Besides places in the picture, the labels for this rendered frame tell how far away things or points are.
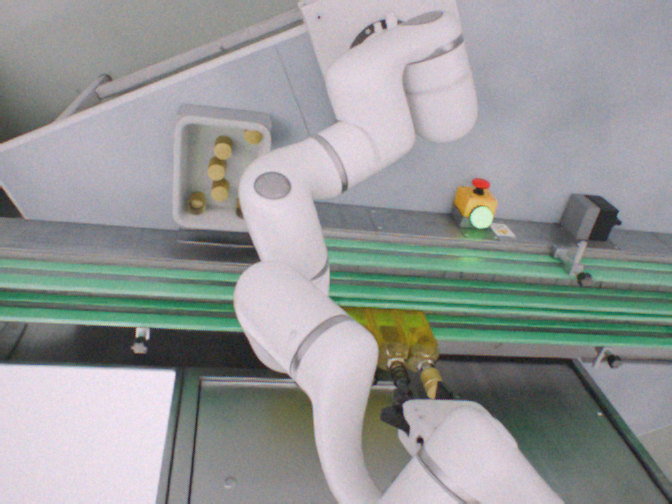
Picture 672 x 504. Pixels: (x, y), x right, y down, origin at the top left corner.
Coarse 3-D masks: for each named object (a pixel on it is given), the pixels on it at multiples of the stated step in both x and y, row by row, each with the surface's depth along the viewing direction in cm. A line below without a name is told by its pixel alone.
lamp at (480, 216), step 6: (474, 210) 119; (480, 210) 118; (486, 210) 118; (474, 216) 118; (480, 216) 118; (486, 216) 118; (492, 216) 119; (474, 222) 119; (480, 222) 118; (486, 222) 118
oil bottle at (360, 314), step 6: (342, 306) 111; (348, 306) 111; (354, 306) 112; (348, 312) 109; (354, 312) 110; (360, 312) 110; (366, 312) 110; (354, 318) 108; (360, 318) 108; (366, 318) 109; (360, 324) 107; (366, 324) 107; (372, 324) 108; (372, 330) 106; (378, 342) 103; (378, 348) 102
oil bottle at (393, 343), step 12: (372, 312) 111; (384, 312) 112; (396, 312) 112; (384, 324) 108; (396, 324) 109; (384, 336) 105; (396, 336) 105; (384, 348) 103; (396, 348) 103; (408, 348) 103; (384, 360) 103
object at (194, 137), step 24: (192, 120) 101; (216, 120) 102; (192, 144) 110; (240, 144) 112; (264, 144) 105; (192, 168) 113; (240, 168) 114; (192, 192) 115; (192, 216) 113; (216, 216) 114
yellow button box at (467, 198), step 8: (464, 192) 121; (472, 192) 122; (488, 192) 123; (456, 200) 125; (464, 200) 120; (472, 200) 119; (480, 200) 119; (488, 200) 119; (496, 200) 120; (456, 208) 124; (464, 208) 120; (472, 208) 120; (456, 216) 124; (464, 216) 121; (464, 224) 121; (472, 224) 122
